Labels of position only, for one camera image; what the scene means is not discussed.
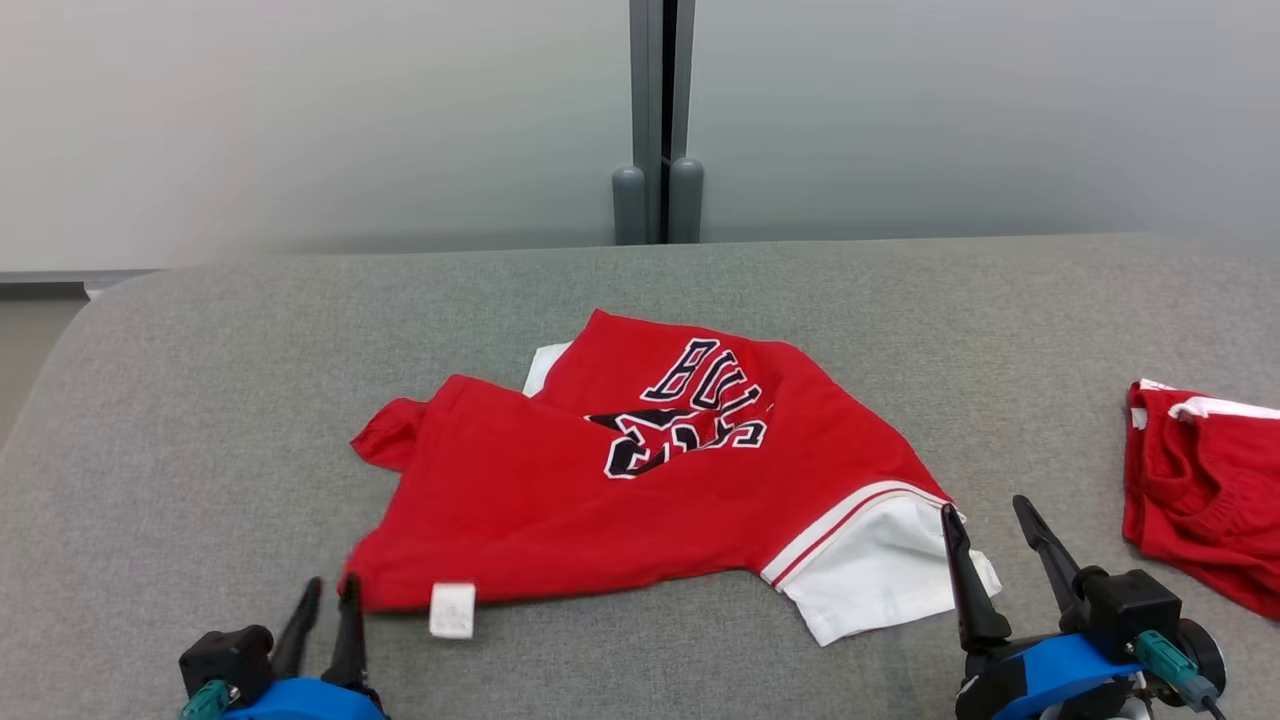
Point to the blue right camera mount plate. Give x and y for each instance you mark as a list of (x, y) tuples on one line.
[(1075, 670)]

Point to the blue left camera mount plate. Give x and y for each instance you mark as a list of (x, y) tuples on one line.
[(300, 702)]

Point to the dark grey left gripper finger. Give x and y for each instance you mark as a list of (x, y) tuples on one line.
[(298, 630), (350, 640)]

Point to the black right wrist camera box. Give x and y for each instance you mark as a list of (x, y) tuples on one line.
[(1130, 610)]

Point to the grey wall baseboard rail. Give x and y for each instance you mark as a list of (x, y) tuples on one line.
[(50, 288)]

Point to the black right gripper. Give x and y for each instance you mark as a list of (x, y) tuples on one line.
[(990, 685)]

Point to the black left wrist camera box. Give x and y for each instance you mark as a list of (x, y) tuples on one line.
[(225, 655)]

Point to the red shorts with white panels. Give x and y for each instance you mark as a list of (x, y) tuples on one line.
[(1200, 490)]

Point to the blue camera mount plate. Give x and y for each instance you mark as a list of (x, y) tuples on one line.
[(300, 702), (1075, 670)]

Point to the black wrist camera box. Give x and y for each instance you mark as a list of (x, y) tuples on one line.
[(225, 655), (1130, 610)]

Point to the red Bulls t-shirt white sleeves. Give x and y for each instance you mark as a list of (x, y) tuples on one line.
[(520, 500)]

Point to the grey metal frame post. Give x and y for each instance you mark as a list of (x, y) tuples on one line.
[(648, 100)]

